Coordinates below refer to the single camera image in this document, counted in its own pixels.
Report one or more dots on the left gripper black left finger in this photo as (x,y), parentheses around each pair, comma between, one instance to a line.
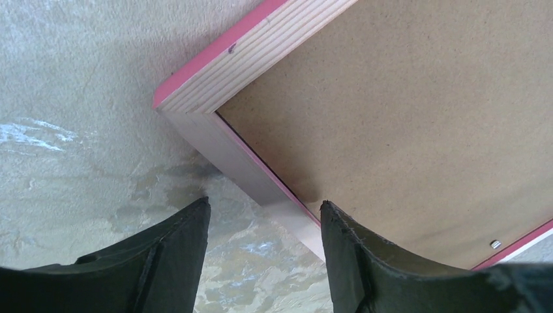
(155,270)

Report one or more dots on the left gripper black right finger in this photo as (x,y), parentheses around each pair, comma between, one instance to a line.
(368,273)

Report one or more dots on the pink photo frame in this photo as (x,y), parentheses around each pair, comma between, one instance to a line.
(428,122)

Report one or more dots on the metal frame retaining clip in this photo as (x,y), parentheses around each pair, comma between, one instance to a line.
(495,244)

